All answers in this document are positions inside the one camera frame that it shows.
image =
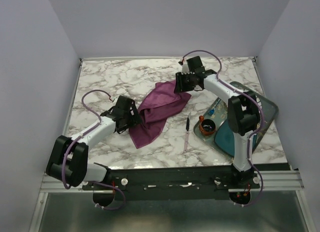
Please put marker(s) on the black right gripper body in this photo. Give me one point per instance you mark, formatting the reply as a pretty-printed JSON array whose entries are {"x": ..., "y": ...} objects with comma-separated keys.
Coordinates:
[{"x": 185, "y": 77}]

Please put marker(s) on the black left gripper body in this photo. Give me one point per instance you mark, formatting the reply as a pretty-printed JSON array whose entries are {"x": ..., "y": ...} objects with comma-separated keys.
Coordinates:
[{"x": 129, "y": 116}]

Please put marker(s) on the purple cloth napkin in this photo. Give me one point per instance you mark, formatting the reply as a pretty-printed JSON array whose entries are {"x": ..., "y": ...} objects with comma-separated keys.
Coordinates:
[{"x": 159, "y": 105}]

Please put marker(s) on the pink handled steel knife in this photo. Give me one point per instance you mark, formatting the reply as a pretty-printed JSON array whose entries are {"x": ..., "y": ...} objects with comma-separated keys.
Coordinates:
[{"x": 187, "y": 132}]

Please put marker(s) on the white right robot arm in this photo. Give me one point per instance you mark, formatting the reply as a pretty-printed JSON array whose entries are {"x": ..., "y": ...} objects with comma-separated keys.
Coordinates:
[{"x": 243, "y": 116}]

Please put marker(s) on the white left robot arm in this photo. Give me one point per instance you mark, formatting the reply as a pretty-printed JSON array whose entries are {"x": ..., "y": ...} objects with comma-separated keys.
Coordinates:
[{"x": 68, "y": 161}]

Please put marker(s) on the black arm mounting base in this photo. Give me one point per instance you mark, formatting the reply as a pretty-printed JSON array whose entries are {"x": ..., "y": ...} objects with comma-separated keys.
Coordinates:
[{"x": 177, "y": 183}]

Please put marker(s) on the blue plastic fork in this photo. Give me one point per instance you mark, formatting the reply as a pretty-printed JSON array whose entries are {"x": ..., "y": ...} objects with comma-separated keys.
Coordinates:
[{"x": 213, "y": 107}]

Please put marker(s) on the orange patterned mug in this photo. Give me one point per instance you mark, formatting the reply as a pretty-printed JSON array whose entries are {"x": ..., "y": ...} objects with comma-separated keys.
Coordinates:
[{"x": 207, "y": 127}]

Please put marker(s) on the green floral serving tray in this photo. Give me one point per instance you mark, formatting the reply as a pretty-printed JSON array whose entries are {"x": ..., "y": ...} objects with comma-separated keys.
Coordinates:
[{"x": 269, "y": 109}]

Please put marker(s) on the teal square plate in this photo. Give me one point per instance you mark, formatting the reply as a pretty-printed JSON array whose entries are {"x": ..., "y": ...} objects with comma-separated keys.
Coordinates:
[{"x": 224, "y": 139}]

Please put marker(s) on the white blue striped plate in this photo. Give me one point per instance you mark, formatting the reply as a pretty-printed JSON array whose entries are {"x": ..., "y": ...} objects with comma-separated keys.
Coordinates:
[{"x": 256, "y": 98}]

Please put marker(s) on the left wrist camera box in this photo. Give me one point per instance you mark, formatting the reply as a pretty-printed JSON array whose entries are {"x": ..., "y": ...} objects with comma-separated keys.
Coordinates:
[{"x": 124, "y": 103}]

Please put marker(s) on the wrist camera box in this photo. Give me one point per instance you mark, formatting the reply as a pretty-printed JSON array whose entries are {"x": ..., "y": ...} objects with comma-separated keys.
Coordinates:
[
  {"x": 124, "y": 103},
  {"x": 193, "y": 65}
]

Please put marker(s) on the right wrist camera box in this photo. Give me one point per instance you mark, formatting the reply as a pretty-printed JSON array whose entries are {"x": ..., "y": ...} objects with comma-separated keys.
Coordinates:
[{"x": 193, "y": 65}]

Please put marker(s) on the aluminium frame rail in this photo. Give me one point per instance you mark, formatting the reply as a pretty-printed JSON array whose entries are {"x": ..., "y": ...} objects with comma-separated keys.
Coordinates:
[{"x": 289, "y": 180}]

